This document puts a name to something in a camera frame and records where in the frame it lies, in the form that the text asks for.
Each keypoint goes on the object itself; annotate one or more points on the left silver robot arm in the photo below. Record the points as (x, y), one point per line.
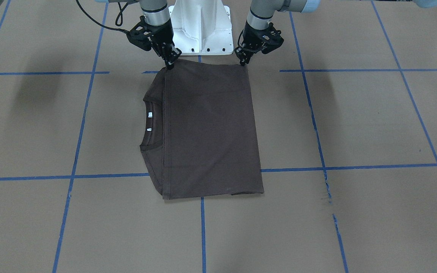
(354, 35)

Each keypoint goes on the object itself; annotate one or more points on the dark brown t-shirt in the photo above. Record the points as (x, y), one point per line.
(200, 137)

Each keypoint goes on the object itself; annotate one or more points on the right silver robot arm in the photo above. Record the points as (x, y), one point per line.
(156, 12)

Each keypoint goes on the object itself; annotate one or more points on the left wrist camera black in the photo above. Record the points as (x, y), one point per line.
(271, 38)

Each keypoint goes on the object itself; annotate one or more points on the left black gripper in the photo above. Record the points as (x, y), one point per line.
(252, 38)

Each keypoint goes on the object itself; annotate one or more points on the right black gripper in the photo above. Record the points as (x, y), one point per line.
(162, 36)

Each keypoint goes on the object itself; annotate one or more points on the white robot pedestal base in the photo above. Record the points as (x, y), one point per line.
(202, 27)

